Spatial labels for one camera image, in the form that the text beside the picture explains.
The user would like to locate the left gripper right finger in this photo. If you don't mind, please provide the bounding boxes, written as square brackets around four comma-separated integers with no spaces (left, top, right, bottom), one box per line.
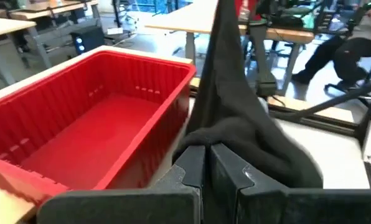
[209,143,371,224]

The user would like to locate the black box with blue lights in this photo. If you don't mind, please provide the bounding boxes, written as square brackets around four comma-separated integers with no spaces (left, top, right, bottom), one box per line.
[70,25,106,55]

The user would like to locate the red plastic laundry bin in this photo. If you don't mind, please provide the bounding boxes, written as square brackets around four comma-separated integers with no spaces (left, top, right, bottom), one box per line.
[0,50,197,208]

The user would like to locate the black garment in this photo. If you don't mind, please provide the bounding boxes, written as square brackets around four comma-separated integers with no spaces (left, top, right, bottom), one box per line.
[172,0,325,224]

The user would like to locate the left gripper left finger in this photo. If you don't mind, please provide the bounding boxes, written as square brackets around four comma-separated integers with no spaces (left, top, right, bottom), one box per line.
[37,145,207,224]

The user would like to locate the person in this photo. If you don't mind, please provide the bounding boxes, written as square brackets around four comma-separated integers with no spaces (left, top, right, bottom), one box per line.
[291,0,371,91]

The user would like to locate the black office chair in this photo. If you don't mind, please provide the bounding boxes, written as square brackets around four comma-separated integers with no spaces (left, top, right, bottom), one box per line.
[324,54,371,108]

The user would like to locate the grey metal desk leg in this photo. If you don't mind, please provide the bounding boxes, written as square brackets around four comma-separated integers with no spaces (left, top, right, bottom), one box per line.
[184,32,196,65]
[280,42,302,96]
[247,18,279,98]

